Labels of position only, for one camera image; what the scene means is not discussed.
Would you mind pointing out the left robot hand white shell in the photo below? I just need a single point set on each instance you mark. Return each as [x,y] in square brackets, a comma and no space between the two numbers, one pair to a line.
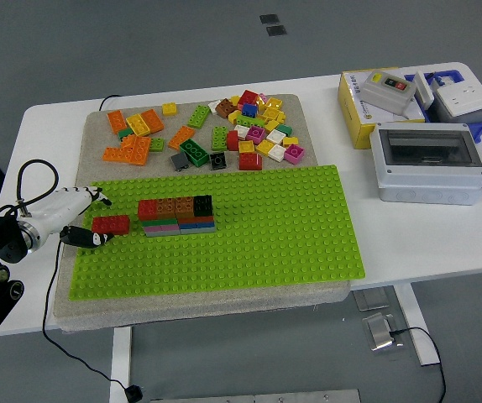
[60,205]

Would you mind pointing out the red long toy brick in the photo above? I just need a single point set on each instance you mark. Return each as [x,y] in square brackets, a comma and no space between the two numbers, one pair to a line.
[111,224]

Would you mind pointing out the orange long toy brick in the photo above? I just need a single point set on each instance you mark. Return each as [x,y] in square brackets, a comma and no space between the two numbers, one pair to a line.
[113,154]
[117,121]
[153,120]
[140,150]
[181,137]

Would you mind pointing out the red square stacked brick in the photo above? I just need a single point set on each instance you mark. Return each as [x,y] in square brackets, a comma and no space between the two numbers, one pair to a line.
[147,209]

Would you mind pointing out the small dark green brick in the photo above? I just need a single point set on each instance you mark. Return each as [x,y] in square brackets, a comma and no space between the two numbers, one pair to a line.
[124,134]

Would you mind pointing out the green flat brick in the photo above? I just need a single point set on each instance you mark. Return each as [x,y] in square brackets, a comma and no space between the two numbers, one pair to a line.
[159,222]

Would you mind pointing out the pink flat brick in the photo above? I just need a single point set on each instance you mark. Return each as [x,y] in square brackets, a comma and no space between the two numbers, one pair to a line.
[161,228]

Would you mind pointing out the orange-brown square stacked brick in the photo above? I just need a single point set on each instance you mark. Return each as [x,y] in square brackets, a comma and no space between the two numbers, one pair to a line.
[184,207]
[166,207]

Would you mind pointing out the grey flat brick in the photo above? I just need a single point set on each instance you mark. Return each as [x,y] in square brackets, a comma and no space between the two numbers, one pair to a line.
[198,230]
[162,233]

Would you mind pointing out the yellow long toy brick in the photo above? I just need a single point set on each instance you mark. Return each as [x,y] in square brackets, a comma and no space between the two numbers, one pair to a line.
[138,124]

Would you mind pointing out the lime green square brick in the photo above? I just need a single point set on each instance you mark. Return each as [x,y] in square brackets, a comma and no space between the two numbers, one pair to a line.
[156,144]

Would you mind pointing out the grey sloped toy brick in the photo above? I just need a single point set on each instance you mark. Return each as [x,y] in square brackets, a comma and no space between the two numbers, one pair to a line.
[179,161]

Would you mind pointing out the red flat brick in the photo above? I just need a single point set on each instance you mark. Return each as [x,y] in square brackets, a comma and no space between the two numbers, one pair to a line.
[197,219]

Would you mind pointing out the blue flat brick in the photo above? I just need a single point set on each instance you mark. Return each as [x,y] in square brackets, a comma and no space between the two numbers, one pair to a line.
[197,225]

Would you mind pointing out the black square stacked brick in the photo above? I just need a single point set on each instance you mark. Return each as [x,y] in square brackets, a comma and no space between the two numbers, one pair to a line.
[202,205]

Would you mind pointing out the yellow square toy brick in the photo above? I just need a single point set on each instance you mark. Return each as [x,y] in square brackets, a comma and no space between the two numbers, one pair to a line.
[271,113]
[265,148]
[233,116]
[281,116]
[271,125]
[234,101]
[246,146]
[273,103]
[169,109]

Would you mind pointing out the black square toy brick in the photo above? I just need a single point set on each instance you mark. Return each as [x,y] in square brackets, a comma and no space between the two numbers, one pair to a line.
[218,160]

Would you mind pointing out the lime green long brick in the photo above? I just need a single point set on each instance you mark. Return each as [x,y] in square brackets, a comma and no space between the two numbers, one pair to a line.
[199,116]
[219,138]
[249,121]

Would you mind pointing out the small white toy brick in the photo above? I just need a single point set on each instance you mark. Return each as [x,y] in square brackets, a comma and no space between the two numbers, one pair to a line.
[213,106]

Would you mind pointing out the brown square toy brick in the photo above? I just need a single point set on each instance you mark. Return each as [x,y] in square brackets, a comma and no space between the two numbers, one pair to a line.
[225,108]

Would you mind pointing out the red large square brick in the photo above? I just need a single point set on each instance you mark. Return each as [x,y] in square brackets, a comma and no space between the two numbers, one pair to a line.
[250,161]

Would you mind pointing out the white square toy brick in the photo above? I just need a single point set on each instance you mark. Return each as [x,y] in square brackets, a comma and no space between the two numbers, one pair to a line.
[241,131]
[277,153]
[276,136]

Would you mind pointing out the magenta square toy brick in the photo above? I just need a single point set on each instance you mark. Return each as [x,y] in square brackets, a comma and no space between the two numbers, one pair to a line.
[255,134]

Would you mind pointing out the green studded baseplate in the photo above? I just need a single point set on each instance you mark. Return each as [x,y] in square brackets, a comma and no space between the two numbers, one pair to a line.
[266,235]

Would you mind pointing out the blue square toy brick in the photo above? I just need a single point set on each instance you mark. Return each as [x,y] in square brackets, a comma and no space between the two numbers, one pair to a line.
[249,110]

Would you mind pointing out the red square toy brick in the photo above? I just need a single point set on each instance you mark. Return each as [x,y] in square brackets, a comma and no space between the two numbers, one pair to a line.
[247,98]

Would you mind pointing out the small pink toy brick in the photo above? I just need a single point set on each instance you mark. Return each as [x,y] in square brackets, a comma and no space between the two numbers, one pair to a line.
[262,98]

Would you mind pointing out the green square toy brick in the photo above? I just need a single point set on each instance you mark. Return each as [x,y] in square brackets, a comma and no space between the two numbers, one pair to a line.
[284,129]

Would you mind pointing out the yellow flat toy brick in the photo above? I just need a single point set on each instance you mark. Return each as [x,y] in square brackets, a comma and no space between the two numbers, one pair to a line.
[290,141]

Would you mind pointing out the pink square toy brick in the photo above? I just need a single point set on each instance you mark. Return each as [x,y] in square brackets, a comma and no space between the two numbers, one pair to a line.
[294,154]

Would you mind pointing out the grey-brown mat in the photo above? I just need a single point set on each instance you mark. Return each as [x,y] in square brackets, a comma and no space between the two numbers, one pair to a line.
[182,308]

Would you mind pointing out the white table leg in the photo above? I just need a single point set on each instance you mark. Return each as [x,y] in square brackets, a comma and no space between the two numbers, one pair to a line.
[121,363]

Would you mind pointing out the long metal floor strip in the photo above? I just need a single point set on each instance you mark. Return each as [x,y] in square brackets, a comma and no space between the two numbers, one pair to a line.
[258,396]

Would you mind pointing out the small metal floor plate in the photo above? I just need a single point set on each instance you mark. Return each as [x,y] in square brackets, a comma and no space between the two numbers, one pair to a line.
[269,19]
[276,30]

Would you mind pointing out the yellow cardboard box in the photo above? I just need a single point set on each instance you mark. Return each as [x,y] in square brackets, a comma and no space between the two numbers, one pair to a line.
[350,109]

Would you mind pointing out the metal floor cover plate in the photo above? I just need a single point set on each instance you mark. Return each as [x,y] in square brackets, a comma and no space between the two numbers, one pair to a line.
[371,300]
[379,333]

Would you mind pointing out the white table foot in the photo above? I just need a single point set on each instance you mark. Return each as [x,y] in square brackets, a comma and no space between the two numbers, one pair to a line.
[413,323]

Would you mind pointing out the white plastic panel piece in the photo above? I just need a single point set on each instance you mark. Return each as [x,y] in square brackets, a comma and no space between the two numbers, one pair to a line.
[420,90]

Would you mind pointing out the grey plastic box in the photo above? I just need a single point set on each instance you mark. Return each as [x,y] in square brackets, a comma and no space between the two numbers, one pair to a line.
[472,116]

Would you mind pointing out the grey push-button switch box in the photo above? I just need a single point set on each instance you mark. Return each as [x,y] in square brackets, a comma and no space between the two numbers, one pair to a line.
[381,94]

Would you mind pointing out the grey distribution enclosure clear lid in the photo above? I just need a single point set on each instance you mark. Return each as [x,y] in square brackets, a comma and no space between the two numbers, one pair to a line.
[428,184]

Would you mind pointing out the white wall socket panel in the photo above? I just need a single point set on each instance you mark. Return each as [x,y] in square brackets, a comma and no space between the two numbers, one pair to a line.
[461,101]

